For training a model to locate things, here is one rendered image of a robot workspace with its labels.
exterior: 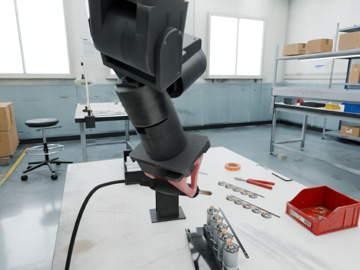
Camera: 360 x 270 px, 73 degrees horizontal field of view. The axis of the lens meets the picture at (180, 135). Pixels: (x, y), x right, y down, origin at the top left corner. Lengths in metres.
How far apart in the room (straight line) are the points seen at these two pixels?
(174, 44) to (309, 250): 0.47
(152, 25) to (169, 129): 0.13
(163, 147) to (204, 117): 5.06
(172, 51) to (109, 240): 0.43
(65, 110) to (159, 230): 4.26
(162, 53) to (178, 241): 0.41
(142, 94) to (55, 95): 4.47
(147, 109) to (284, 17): 6.39
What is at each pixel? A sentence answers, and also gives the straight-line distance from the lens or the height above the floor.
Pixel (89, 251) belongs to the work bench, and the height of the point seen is 0.75.
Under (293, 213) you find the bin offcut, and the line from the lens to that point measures 0.67.
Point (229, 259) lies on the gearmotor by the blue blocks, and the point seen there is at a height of 0.80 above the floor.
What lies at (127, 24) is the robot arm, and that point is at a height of 1.12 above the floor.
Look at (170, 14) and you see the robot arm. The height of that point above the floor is 1.13.
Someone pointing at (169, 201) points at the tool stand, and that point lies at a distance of 0.60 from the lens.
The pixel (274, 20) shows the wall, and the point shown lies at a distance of 6.41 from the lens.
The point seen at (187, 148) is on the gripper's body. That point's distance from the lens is 0.32.
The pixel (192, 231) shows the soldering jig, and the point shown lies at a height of 0.76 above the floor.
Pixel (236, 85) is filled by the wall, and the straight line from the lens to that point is 5.70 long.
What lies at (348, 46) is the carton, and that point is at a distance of 3.06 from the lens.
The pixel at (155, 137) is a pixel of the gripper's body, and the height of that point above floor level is 1.01.
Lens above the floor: 1.08
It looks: 13 degrees down
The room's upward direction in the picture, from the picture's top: straight up
